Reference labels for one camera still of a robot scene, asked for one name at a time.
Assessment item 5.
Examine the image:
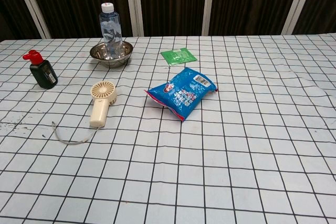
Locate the cream handheld fan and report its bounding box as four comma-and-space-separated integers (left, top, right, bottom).
89, 81, 118, 128

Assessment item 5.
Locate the blue snack bag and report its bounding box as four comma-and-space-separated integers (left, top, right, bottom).
145, 67, 218, 122

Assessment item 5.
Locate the green foil packet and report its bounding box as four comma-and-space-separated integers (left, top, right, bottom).
160, 47, 198, 67

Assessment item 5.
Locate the stainless steel bowl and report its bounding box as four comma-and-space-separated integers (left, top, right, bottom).
89, 40, 133, 68

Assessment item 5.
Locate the white black-checked tablecloth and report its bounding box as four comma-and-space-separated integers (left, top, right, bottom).
0, 34, 336, 224

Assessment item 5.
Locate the clear plastic water bottle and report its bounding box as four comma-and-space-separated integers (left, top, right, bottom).
98, 2, 123, 60

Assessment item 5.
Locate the black bottle with red cap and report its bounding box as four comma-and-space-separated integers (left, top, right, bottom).
22, 49, 59, 90

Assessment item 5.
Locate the white partition frame post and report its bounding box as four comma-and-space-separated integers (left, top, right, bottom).
282, 0, 312, 35
124, 0, 144, 37
12, 0, 51, 39
201, 0, 224, 37

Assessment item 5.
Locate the thin curved grey wire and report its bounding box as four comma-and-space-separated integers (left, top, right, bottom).
51, 121, 102, 146

